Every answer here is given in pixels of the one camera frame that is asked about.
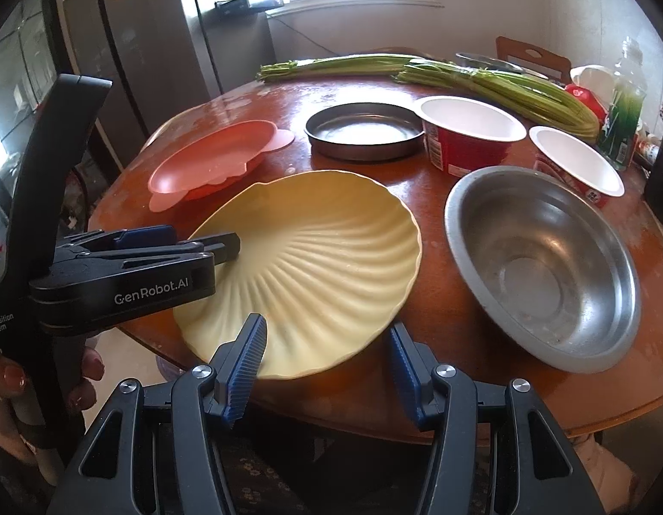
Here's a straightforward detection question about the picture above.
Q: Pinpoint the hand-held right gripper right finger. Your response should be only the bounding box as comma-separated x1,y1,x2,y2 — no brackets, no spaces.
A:
389,322,606,515

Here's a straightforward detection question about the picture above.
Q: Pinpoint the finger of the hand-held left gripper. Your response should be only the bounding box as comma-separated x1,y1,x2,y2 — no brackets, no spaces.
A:
55,227,178,258
74,232,242,280

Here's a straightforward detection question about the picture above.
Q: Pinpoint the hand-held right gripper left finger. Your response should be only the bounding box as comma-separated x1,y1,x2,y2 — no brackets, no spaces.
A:
47,312,269,515

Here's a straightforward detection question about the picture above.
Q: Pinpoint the pink plastic plate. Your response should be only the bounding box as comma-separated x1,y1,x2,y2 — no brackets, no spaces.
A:
148,121,296,212

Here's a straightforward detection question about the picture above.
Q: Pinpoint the yellow shell-shaped plate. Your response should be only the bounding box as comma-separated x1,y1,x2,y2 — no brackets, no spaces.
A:
172,169,422,382

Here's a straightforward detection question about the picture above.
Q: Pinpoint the steel bowl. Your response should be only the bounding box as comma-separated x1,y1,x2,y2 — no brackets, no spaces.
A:
444,165,642,375

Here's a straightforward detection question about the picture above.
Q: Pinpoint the round metal plate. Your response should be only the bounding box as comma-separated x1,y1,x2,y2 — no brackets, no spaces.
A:
304,101,426,162

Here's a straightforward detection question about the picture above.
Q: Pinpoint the large red paper bowl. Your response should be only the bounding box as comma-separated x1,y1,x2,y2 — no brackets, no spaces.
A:
414,95,527,177

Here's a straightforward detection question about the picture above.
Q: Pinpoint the person's left hand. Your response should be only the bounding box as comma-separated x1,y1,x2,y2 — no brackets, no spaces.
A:
0,346,105,486

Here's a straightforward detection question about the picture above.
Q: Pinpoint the grey refrigerator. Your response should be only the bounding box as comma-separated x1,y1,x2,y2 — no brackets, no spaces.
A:
60,0,225,173

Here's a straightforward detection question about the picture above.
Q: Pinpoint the celery bunch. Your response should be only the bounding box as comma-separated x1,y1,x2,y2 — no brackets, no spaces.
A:
393,61,601,143
256,54,418,82

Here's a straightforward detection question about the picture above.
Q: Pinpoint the beige cloth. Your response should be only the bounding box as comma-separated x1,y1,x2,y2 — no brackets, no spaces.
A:
573,434,639,515

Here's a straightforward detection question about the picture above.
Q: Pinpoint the small red paper bowl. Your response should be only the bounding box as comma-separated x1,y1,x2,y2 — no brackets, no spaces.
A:
529,125,625,209

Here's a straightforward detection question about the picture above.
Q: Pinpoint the steel pot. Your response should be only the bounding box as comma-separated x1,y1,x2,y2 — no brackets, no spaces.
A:
455,52,525,73

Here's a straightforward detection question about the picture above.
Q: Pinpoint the red packet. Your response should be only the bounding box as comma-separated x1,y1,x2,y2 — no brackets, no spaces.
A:
564,83,611,120

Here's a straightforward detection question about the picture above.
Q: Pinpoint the clear plastic bottle green label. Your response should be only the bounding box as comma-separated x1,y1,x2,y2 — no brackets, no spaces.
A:
597,36,648,171

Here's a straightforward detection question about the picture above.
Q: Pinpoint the wooden chair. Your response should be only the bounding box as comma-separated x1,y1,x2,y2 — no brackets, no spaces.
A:
495,36,572,84

